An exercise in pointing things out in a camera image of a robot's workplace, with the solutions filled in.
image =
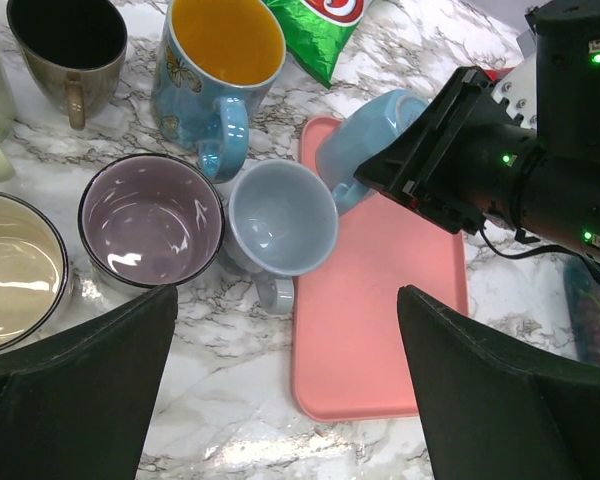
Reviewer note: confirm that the brown mug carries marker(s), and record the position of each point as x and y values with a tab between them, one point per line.
74	51

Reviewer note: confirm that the blue glazed mug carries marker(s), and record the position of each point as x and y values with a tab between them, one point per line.
216	62

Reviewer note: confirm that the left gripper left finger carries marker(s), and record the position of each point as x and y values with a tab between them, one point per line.
78	404

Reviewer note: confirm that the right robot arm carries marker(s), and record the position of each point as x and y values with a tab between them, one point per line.
568	110

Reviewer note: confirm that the light blue mug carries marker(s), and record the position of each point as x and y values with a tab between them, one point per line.
368	131

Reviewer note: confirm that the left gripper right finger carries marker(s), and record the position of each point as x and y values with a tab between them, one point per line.
492	406

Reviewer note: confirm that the green chips bag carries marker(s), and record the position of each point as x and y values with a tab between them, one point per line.
317	31

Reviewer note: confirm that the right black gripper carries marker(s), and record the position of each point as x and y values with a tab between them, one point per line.
500	165

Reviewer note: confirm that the grey mug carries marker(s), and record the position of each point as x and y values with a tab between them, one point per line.
282	222

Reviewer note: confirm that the purple mug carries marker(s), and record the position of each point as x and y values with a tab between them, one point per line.
150	219

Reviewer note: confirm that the cream mug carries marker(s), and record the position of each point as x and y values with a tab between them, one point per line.
36	277

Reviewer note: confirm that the pink tray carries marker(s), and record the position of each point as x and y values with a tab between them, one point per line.
348	360

